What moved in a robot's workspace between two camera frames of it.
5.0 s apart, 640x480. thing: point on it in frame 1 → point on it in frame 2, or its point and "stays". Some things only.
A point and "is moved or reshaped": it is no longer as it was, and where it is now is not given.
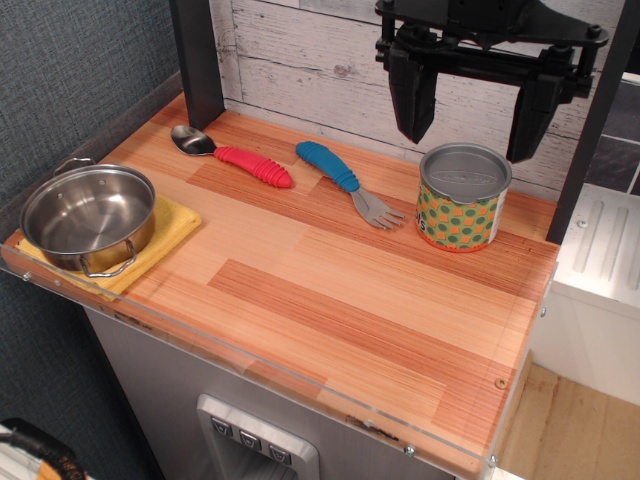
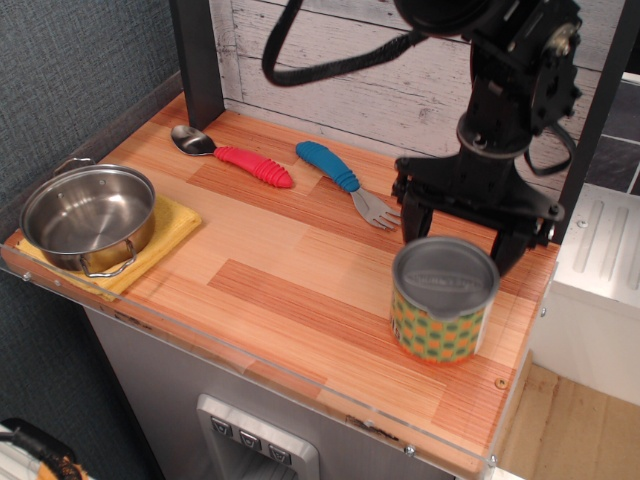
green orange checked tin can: (460, 185) is moved or reshaped
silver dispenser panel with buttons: (238, 446) stays
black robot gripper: (522, 35) → (484, 182)
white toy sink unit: (589, 328) stays
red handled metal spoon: (190, 140) stays
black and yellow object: (57, 462) stays
